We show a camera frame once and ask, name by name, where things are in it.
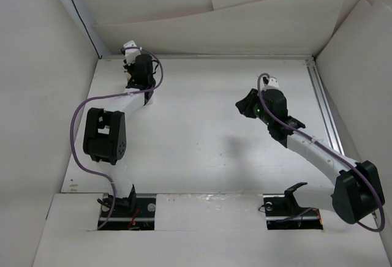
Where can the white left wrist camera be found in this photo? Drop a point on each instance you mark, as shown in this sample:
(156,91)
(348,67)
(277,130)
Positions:
(130,50)

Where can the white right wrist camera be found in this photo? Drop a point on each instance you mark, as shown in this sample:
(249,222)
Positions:
(270,83)

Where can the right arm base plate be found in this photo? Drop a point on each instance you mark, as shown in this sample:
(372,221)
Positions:
(283,213)

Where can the aluminium rail right side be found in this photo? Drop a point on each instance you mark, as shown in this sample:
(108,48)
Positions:
(320,93)

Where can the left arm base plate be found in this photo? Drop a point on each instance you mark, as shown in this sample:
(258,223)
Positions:
(140,217)

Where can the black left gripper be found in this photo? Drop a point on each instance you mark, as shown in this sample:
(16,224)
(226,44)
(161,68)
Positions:
(129,69)

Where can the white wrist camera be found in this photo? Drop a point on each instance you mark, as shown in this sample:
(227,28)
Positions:
(130,50)
(270,83)

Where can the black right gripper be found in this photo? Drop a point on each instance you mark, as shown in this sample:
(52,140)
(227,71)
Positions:
(244,106)

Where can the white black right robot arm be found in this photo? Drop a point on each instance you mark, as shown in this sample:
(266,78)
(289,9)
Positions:
(357,190)

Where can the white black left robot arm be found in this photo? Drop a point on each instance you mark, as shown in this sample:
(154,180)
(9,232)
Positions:
(105,138)

